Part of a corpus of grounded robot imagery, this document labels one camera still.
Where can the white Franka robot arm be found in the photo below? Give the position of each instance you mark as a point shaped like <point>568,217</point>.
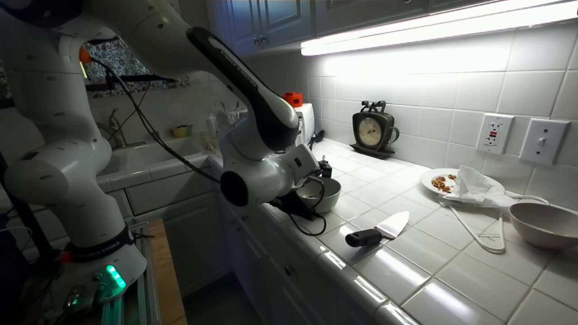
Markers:
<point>61,181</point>

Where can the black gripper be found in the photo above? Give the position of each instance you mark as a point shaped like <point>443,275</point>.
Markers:
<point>324,166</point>

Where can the grey mixing bowl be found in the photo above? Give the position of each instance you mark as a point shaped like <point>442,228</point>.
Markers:
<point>330,195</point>

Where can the white wall cabinets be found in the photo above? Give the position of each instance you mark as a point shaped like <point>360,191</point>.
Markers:
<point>277,15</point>

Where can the beige empty bowl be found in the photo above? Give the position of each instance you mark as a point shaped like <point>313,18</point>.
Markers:
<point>543,226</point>

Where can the white plate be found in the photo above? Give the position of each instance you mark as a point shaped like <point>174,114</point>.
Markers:
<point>429,181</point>

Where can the under-cabinet light bar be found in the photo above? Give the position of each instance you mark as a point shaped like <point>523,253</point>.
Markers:
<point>422,29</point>

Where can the white drawer counter unit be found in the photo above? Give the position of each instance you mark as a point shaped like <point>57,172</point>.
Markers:
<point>174,210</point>

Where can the white wall power outlet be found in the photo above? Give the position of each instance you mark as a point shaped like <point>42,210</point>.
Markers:
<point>494,134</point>

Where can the green-lit robot base box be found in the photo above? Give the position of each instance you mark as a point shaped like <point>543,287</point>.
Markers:
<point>111,282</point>

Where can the red round lid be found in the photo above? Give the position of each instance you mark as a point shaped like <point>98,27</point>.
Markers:
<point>294,99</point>

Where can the brown food pieces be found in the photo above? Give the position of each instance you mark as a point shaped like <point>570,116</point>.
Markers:
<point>443,184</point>

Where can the white wall light switch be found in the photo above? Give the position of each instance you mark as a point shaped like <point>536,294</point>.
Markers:
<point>543,141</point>

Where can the small yellow dish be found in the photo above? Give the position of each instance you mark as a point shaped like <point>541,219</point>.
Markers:
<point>182,130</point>

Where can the white countertop appliance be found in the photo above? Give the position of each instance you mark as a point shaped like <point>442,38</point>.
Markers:
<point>308,123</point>

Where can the wooden board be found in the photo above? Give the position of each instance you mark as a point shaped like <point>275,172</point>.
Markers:
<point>165,282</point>

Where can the black vintage table clock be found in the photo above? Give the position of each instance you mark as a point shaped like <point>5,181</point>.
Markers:
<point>371,130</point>

